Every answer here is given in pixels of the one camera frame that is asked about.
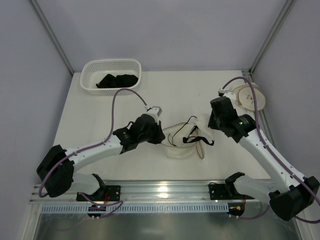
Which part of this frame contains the white mesh laundry bag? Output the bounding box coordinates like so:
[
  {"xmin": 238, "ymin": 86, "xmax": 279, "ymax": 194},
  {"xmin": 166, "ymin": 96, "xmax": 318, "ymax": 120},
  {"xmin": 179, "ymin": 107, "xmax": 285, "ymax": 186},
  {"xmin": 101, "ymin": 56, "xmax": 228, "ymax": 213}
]
[{"xmin": 161, "ymin": 122, "xmax": 205, "ymax": 160}]

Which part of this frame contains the white bra with black straps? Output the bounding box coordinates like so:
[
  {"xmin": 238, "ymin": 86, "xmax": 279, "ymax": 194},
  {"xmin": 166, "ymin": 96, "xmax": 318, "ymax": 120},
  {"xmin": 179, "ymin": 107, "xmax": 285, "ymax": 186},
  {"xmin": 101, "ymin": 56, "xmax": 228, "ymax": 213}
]
[{"xmin": 165, "ymin": 113, "xmax": 215, "ymax": 148}]

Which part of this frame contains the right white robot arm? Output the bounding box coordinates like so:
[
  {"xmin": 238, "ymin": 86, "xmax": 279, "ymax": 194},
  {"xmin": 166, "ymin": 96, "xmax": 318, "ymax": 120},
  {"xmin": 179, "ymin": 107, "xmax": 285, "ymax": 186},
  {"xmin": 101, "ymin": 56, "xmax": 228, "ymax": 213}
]
[{"xmin": 208, "ymin": 96, "xmax": 320, "ymax": 221}]

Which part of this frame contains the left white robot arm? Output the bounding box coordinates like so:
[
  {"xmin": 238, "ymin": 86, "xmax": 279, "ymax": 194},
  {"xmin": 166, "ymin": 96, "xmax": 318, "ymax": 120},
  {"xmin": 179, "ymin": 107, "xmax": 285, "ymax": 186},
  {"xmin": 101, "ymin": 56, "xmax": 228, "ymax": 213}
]
[{"xmin": 36, "ymin": 113, "xmax": 165, "ymax": 200}]

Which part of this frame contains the black bra in basket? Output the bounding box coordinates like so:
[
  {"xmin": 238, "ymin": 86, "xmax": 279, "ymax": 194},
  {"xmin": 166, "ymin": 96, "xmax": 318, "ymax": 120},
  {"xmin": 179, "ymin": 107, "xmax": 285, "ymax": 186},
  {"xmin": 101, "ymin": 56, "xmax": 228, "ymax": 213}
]
[{"xmin": 96, "ymin": 74, "xmax": 138, "ymax": 89}]

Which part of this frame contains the white plastic basket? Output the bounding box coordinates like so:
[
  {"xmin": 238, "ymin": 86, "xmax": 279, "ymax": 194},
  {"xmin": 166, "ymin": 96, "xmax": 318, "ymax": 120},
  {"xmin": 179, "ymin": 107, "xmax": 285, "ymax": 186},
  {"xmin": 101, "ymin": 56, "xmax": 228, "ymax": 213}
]
[{"xmin": 79, "ymin": 59, "xmax": 142, "ymax": 96}]

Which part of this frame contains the left controller board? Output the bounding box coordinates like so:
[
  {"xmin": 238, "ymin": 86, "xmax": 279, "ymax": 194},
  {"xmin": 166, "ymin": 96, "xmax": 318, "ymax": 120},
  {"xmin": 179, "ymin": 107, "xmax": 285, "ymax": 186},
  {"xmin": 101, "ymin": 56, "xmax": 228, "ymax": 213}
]
[{"xmin": 87, "ymin": 204, "xmax": 106, "ymax": 218}]

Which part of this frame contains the controller board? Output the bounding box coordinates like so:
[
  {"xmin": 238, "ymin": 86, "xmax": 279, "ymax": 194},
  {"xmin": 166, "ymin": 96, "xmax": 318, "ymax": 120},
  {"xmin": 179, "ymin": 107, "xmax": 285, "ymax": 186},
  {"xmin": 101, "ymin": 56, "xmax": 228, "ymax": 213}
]
[
  {"xmin": 227, "ymin": 204, "xmax": 245, "ymax": 218},
  {"xmin": 87, "ymin": 204, "xmax": 106, "ymax": 218}
]

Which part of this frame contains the right controller board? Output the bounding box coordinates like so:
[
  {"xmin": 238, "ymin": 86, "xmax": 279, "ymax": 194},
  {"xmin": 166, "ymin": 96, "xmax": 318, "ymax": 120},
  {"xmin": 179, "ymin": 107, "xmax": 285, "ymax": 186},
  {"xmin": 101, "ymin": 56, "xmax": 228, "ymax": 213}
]
[{"xmin": 227, "ymin": 204, "xmax": 245, "ymax": 218}]

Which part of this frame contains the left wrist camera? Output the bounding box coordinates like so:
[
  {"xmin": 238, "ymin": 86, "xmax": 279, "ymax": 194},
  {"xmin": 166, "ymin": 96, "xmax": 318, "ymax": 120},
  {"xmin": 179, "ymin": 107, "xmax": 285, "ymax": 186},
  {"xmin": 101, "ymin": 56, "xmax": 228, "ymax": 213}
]
[{"xmin": 146, "ymin": 106, "xmax": 163, "ymax": 119}]

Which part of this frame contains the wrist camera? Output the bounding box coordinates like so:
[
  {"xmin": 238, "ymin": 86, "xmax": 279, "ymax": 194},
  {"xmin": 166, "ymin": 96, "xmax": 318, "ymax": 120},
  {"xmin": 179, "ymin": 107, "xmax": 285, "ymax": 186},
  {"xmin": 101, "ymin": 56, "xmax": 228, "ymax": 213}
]
[
  {"xmin": 146, "ymin": 106, "xmax": 163, "ymax": 119},
  {"xmin": 218, "ymin": 88, "xmax": 237, "ymax": 101}
]

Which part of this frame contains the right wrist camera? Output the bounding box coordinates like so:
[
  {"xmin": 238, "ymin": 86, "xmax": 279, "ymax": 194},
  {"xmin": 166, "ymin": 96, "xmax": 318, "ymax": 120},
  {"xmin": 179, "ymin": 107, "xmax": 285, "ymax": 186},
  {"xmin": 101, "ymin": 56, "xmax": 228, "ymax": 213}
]
[{"xmin": 218, "ymin": 88, "xmax": 237, "ymax": 101}]

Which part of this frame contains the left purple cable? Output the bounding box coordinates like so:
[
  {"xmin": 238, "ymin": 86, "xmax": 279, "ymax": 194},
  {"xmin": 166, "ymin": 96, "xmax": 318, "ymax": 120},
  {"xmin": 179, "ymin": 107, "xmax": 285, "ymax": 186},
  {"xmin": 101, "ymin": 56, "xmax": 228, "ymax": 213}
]
[{"xmin": 39, "ymin": 88, "xmax": 148, "ymax": 223}]

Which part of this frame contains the purple cable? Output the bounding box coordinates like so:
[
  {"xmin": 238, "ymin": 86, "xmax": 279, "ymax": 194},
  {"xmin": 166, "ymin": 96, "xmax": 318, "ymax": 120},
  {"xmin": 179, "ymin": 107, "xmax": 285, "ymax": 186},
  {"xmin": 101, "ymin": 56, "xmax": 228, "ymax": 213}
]
[
  {"xmin": 222, "ymin": 76, "xmax": 320, "ymax": 223},
  {"xmin": 39, "ymin": 88, "xmax": 148, "ymax": 223}
]

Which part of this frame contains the right aluminium side rail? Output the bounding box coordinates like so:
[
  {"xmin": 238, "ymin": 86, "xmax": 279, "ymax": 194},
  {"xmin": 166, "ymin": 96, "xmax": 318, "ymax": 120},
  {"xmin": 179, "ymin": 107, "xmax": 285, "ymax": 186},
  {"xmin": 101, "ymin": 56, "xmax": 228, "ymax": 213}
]
[{"xmin": 241, "ymin": 69, "xmax": 288, "ymax": 181}]

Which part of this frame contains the aluminium front rail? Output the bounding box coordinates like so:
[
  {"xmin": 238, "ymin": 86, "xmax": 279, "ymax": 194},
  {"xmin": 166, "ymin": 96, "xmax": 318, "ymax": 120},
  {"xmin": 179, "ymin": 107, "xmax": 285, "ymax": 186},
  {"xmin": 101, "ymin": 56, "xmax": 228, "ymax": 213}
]
[{"xmin": 29, "ymin": 180, "xmax": 305, "ymax": 205}]

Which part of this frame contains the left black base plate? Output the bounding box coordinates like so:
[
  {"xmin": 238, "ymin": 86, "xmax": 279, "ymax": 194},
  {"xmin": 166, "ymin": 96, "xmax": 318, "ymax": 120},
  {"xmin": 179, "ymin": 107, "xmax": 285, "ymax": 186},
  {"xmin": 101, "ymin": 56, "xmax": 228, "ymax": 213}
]
[{"xmin": 85, "ymin": 185, "xmax": 121, "ymax": 202}]

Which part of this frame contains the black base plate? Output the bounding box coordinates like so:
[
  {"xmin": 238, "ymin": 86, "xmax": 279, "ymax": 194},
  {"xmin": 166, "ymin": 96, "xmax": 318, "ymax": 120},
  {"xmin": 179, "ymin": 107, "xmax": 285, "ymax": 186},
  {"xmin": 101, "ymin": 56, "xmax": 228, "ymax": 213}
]
[
  {"xmin": 208, "ymin": 182, "xmax": 254, "ymax": 200},
  {"xmin": 85, "ymin": 185, "xmax": 121, "ymax": 202}
]

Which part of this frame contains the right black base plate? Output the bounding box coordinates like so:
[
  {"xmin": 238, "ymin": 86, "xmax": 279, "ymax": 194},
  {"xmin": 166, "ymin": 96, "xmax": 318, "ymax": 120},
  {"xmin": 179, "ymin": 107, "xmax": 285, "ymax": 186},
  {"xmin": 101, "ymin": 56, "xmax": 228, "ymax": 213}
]
[{"xmin": 208, "ymin": 182, "xmax": 254, "ymax": 200}]

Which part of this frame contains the slotted grey cable duct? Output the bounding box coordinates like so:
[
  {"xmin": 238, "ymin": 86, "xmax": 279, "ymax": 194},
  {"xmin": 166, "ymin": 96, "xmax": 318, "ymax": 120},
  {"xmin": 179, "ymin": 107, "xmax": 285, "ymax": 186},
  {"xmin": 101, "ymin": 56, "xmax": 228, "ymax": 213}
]
[{"xmin": 40, "ymin": 202, "xmax": 229, "ymax": 214}]

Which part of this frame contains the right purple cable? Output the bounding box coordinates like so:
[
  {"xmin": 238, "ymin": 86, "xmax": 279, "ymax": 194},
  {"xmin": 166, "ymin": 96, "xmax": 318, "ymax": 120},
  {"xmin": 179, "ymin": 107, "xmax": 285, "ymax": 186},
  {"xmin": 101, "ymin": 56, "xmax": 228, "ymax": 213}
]
[{"xmin": 222, "ymin": 76, "xmax": 320, "ymax": 223}]

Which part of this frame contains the right aluminium frame post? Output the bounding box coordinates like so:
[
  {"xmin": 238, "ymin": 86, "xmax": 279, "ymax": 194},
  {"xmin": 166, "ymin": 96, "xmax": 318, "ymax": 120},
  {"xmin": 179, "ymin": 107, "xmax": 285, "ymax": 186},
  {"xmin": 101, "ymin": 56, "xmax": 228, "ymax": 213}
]
[{"xmin": 248, "ymin": 0, "xmax": 297, "ymax": 75}]

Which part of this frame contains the aluminium frame post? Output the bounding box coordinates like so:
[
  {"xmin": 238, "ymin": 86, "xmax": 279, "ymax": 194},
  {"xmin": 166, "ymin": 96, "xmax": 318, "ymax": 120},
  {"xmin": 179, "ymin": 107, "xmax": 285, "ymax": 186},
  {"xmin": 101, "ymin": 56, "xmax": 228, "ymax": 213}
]
[
  {"xmin": 27, "ymin": 0, "xmax": 75, "ymax": 76},
  {"xmin": 248, "ymin": 0, "xmax": 297, "ymax": 75}
]

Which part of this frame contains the left aluminium frame post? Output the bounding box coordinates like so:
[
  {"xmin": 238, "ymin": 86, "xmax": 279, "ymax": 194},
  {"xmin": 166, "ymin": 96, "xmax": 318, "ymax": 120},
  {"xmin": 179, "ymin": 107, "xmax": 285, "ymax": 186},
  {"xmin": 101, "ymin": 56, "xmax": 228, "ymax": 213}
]
[{"xmin": 27, "ymin": 0, "xmax": 75, "ymax": 76}]

